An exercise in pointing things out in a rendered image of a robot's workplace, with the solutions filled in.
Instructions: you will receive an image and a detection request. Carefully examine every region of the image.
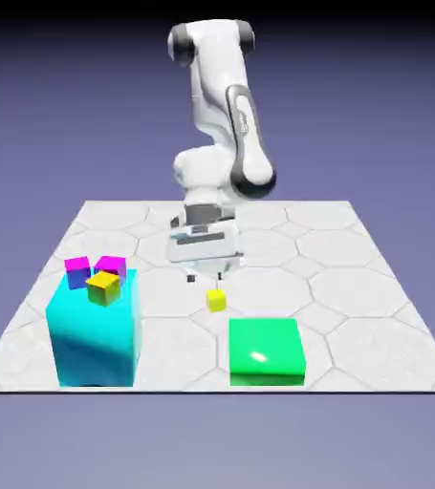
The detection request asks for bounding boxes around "large green box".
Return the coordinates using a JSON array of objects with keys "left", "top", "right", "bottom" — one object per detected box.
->
[{"left": 228, "top": 317, "right": 307, "bottom": 387}]

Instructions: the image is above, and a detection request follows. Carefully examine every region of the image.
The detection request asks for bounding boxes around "large cyan box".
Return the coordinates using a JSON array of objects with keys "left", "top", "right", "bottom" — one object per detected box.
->
[{"left": 45, "top": 267, "right": 142, "bottom": 388}]

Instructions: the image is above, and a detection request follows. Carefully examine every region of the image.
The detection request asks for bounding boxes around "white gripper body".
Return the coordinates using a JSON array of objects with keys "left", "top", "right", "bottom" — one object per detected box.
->
[{"left": 167, "top": 223, "right": 245, "bottom": 268}]

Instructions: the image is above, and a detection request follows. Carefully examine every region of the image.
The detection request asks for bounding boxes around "small magenta cube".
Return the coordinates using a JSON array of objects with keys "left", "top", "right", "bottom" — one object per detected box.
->
[
  {"left": 94, "top": 255, "right": 128, "bottom": 286},
  {"left": 64, "top": 256, "right": 93, "bottom": 291}
]

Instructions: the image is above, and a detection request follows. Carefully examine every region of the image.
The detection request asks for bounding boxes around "small yellow cube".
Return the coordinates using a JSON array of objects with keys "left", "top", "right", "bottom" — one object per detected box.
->
[
  {"left": 85, "top": 270, "right": 121, "bottom": 308},
  {"left": 206, "top": 288, "right": 228, "bottom": 314}
]

